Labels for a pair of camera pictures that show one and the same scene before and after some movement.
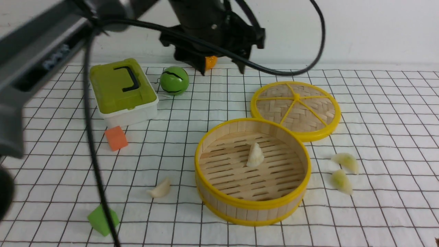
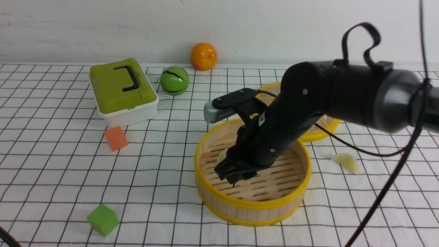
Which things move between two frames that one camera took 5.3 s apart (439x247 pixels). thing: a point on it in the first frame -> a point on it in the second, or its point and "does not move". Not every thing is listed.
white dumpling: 161,189 -> 222,156
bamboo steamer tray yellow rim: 232,191 does not move
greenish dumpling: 347,160 does not move
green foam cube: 97,220 does not move
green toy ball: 174,81 does not move
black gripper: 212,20 -> 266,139
